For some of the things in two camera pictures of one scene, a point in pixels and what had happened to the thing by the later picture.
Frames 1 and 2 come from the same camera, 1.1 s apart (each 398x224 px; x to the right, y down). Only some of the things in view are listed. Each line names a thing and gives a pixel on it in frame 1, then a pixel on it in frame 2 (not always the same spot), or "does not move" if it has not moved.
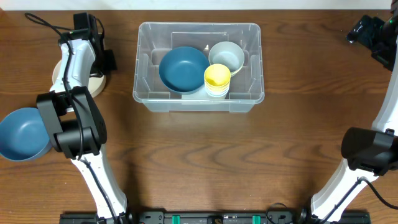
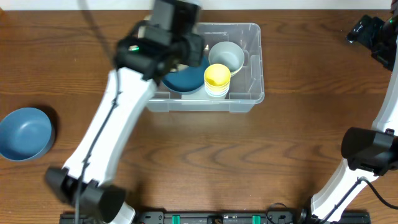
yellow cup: x=217 y=75 does not move
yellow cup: x=217 y=88 does not move
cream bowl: x=96 y=84 -> x=181 y=66
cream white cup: x=208 y=91 does not move
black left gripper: x=109 y=61 -> x=193 y=50
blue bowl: x=23 y=135 does not move
